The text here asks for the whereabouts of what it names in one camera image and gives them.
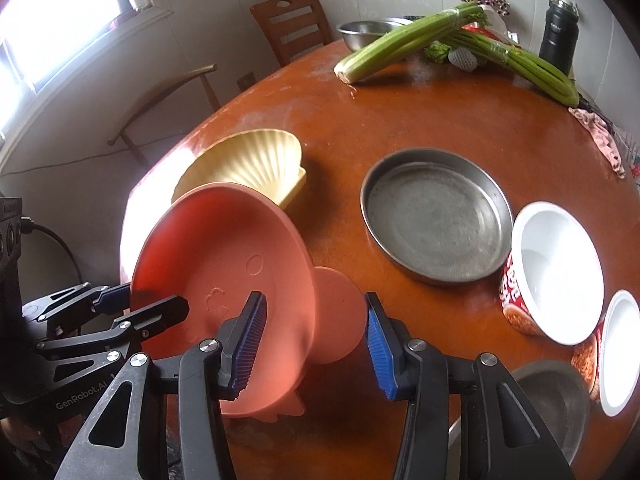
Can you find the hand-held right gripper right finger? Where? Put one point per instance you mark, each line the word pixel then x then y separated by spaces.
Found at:
pixel 380 355

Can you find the large steel mixing bowl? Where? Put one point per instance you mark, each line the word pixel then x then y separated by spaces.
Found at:
pixel 365 30

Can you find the black thermos bottle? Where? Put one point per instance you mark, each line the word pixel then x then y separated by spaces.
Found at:
pixel 557 35

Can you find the round steel pan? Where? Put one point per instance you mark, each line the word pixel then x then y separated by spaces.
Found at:
pixel 435 220

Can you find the pink strawberry print garment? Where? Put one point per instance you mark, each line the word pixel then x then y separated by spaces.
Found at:
pixel 632 160

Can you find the red packet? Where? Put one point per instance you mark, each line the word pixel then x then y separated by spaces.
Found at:
pixel 495 34

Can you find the window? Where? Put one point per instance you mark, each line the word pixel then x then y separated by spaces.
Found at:
pixel 50 20

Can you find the pink animal-shaped plate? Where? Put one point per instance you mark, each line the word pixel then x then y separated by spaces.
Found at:
pixel 215 250

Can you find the black object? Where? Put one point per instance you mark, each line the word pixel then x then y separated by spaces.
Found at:
pixel 595 110

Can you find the cream shell-shaped plate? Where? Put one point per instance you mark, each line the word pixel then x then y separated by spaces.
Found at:
pixel 250 160

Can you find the pink crumpled cloth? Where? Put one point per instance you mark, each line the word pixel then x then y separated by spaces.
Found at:
pixel 600 135

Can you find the brown wooden slat chair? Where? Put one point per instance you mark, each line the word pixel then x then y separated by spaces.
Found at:
pixel 295 30

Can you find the small white plate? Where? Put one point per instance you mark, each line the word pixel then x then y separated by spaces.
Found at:
pixel 620 350

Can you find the thin celery bunch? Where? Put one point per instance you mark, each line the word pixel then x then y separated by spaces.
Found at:
pixel 525 65

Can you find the wall socket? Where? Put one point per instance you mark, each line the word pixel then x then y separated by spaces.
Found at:
pixel 245 81

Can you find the curved-back wooden chair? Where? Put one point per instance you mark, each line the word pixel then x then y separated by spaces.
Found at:
pixel 165 95

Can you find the large white plate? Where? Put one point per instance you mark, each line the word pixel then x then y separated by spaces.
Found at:
pixel 555 270

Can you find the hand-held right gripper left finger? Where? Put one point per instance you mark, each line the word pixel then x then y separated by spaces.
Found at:
pixel 247 347

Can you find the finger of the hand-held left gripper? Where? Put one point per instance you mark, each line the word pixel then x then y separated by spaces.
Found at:
pixel 155 314
pixel 112 296

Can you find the small steel bowl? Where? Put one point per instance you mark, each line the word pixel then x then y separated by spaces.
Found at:
pixel 550 400

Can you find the fruit in white foam net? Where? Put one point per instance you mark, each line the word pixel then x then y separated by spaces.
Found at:
pixel 462 57

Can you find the thick celery bunch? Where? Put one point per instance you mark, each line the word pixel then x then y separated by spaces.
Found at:
pixel 390 42

